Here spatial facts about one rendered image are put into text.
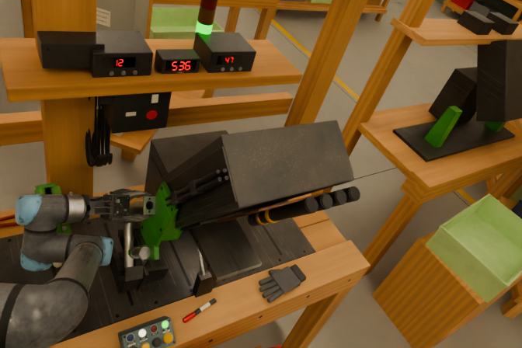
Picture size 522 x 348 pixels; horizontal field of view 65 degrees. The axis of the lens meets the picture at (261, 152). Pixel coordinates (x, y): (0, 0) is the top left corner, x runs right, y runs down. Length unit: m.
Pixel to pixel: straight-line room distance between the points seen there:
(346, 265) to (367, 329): 1.09
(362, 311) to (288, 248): 1.25
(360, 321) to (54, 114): 2.16
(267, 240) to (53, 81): 1.00
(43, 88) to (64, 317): 0.57
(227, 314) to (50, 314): 0.79
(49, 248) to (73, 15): 0.60
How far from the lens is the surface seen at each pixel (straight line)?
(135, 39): 1.25
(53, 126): 1.39
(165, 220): 1.27
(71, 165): 1.51
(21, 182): 3.07
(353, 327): 2.78
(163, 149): 1.44
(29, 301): 0.81
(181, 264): 1.56
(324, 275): 1.70
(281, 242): 1.72
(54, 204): 1.17
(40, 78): 1.19
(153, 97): 1.26
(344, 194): 1.06
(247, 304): 1.52
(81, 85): 1.17
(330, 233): 1.88
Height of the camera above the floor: 2.18
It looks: 38 degrees down
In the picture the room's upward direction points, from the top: 20 degrees clockwise
